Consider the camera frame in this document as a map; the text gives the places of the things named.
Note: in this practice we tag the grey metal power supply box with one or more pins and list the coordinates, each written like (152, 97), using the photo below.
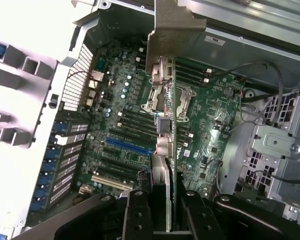
(252, 37)

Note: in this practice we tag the black RAM slot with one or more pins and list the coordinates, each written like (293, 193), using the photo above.
(137, 118)
(137, 128)
(190, 67)
(190, 77)

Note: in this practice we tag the blue expansion slot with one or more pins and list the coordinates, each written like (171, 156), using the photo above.
(125, 146)

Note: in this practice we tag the blue slot cover latch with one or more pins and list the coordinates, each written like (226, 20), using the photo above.
(52, 153)
(60, 128)
(38, 203)
(45, 180)

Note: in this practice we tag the metal CPU socket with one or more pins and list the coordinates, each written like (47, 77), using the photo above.
(185, 97)

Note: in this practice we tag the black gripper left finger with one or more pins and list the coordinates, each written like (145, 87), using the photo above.
(137, 217)

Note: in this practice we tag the black expansion slot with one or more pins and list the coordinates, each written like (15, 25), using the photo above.
(120, 170)
(130, 137)

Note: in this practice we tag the white expansion slot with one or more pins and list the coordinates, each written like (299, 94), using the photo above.
(110, 182)

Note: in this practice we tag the white perforated fan grille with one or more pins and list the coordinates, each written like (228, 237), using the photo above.
(76, 82)

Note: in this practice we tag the green motherboard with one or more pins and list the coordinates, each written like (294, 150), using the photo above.
(130, 100)

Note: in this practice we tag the black perforated slot cover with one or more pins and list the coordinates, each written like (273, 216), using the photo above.
(77, 128)
(60, 191)
(71, 151)
(66, 175)

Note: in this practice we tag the grey plastic frame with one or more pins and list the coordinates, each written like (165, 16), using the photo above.
(17, 82)

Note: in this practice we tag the grey metal disk bay bracket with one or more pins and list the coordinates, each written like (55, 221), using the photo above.
(275, 141)

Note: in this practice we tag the grey metal PC case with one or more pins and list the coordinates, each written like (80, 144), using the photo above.
(242, 155)

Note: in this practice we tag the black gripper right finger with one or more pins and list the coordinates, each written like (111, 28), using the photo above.
(200, 220)

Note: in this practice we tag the metal rear port block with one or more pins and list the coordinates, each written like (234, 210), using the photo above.
(93, 85)

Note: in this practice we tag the round coin cell battery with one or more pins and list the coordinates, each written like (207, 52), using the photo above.
(228, 92)

